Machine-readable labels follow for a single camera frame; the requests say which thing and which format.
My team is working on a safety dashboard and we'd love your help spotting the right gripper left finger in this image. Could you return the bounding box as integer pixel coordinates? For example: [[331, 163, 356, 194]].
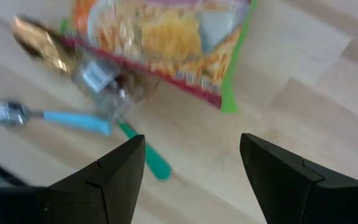
[[0, 134, 145, 224]]

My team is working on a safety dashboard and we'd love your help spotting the gold spoon with green handle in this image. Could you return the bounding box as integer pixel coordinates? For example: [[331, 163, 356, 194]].
[[11, 15, 172, 181]]

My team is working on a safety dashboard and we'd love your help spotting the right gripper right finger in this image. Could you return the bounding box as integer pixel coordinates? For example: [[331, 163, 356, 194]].
[[239, 133, 358, 224]]

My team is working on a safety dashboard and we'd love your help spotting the spoon with light blue handle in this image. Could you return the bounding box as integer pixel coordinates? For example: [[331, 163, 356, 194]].
[[0, 99, 113, 137]]

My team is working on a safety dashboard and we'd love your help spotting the pink and green ramen packet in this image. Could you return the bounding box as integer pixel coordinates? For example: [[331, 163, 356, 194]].
[[60, 0, 257, 113]]

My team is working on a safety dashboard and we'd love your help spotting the glass jar with yellow label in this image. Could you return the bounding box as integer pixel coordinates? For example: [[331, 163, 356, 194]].
[[71, 58, 161, 121]]

